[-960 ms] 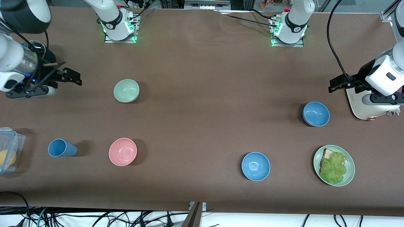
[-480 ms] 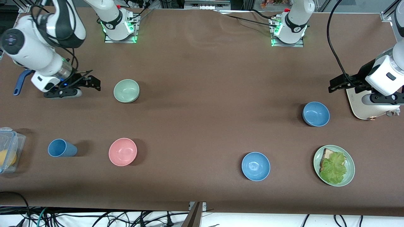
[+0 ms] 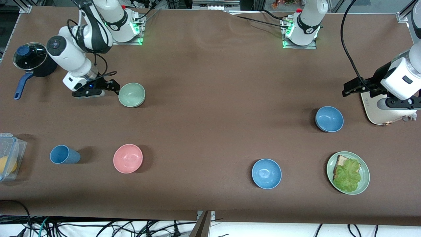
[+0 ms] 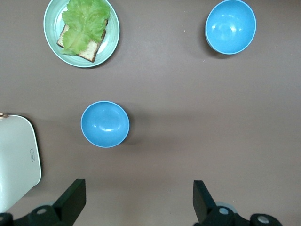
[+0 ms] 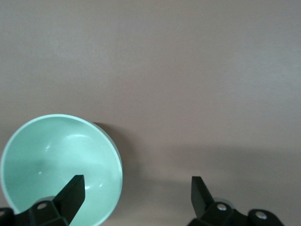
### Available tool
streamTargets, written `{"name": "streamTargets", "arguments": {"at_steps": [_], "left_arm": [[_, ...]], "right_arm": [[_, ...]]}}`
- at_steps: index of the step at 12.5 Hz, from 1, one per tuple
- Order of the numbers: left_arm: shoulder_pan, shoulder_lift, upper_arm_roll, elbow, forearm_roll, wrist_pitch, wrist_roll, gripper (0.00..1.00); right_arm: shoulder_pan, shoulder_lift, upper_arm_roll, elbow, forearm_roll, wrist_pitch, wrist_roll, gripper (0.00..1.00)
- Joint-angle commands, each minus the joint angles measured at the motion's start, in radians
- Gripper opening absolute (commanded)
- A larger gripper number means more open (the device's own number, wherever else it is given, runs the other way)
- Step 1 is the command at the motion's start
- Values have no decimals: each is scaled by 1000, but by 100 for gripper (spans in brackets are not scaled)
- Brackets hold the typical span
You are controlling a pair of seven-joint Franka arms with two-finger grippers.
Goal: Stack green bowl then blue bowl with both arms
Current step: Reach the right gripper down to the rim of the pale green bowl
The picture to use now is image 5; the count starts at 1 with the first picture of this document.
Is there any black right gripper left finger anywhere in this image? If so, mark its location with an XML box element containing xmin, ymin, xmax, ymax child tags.
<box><xmin>0</xmin><ymin>174</ymin><xmax>86</xmax><ymax>226</ymax></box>

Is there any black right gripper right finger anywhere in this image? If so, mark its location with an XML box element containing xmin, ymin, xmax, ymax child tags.
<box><xmin>188</xmin><ymin>176</ymin><xmax>286</xmax><ymax>226</ymax></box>

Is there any pale green bowl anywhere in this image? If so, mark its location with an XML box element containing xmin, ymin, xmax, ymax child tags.
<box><xmin>0</xmin><ymin>114</ymin><xmax>124</xmax><ymax>226</ymax></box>

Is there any brown table cover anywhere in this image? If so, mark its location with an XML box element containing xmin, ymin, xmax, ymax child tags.
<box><xmin>0</xmin><ymin>0</ymin><xmax>301</xmax><ymax>226</ymax></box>

